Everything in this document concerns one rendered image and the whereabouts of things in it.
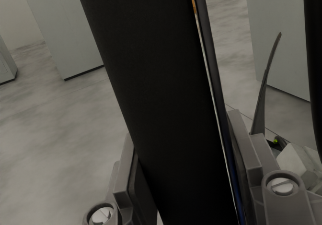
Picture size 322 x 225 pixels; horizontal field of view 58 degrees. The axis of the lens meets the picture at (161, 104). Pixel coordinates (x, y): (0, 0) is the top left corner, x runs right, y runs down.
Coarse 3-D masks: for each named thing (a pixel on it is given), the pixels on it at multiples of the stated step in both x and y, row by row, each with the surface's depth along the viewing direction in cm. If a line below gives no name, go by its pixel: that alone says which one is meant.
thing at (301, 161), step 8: (288, 144) 60; (288, 152) 59; (296, 152) 57; (304, 152) 58; (312, 152) 59; (280, 160) 60; (288, 160) 58; (296, 160) 56; (304, 160) 55; (312, 160) 57; (280, 168) 59; (288, 168) 57; (296, 168) 55; (304, 168) 53; (312, 168) 53; (320, 168) 54; (304, 176) 53; (312, 176) 53; (320, 176) 53; (304, 184) 54; (312, 184) 54; (320, 184) 53; (320, 192) 53
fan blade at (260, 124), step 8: (280, 32) 39; (272, 48) 41; (272, 56) 38; (264, 72) 42; (264, 80) 38; (264, 88) 40; (264, 96) 47; (264, 104) 51; (256, 112) 37; (256, 120) 38; (256, 128) 39; (264, 128) 52; (264, 136) 51
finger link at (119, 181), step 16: (128, 144) 12; (128, 160) 11; (112, 176) 12; (128, 176) 10; (144, 176) 12; (112, 192) 10; (128, 192) 10; (144, 192) 11; (128, 208) 10; (144, 208) 11; (128, 224) 10; (144, 224) 11
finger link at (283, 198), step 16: (272, 176) 9; (288, 176) 9; (272, 192) 9; (288, 192) 8; (304, 192) 8; (272, 208) 8; (288, 208) 8; (304, 208) 8; (272, 224) 8; (288, 224) 8; (304, 224) 7
